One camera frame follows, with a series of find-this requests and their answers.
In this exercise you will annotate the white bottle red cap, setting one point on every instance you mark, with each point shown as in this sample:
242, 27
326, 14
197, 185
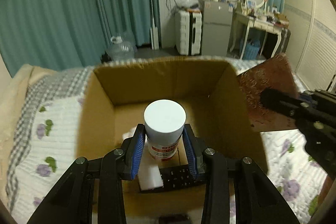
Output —
164, 123

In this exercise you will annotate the white suitcase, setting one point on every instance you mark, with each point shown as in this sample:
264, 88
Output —
188, 32

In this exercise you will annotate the pink rose card case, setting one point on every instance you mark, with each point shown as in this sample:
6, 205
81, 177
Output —
265, 87

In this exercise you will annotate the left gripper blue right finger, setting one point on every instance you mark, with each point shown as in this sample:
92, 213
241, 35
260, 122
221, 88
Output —
257, 200

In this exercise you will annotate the white block in box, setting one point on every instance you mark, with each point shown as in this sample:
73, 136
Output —
149, 176

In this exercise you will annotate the black remote control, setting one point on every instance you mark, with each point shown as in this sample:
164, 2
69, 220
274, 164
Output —
177, 178

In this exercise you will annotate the dark checked suitcase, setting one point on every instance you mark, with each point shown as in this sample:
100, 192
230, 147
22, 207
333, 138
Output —
285, 36

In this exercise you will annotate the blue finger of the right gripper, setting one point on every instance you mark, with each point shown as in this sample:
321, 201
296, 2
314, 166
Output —
282, 103
308, 96

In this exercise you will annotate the silver mini fridge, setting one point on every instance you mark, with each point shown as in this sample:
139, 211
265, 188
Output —
216, 30

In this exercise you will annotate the clear plastic bag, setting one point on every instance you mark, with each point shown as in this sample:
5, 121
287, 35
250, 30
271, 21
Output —
187, 4

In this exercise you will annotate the large clear water jug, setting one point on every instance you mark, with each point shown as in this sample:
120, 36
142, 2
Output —
120, 49

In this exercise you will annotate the large green curtain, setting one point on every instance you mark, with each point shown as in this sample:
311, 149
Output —
62, 34

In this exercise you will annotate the floral quilted bedspread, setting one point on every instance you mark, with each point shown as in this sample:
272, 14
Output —
52, 160

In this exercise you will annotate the white flat mop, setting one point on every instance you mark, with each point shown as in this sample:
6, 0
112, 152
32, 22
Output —
153, 30

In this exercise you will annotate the grey checked bed sheet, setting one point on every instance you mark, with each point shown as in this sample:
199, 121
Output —
39, 108

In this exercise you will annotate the white dressing table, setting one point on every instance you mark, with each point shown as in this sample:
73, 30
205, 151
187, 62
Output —
257, 24

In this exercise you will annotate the white louvred wardrobe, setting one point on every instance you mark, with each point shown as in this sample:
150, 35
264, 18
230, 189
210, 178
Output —
311, 47

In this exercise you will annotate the brown cardboard box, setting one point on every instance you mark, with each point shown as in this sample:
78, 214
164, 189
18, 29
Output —
164, 95

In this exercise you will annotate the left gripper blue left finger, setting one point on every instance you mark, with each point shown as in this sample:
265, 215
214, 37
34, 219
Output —
71, 198

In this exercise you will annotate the beige blanket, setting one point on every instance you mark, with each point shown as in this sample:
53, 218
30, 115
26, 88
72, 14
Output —
11, 105

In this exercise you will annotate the blue laundry basket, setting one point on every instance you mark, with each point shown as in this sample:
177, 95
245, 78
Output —
251, 49

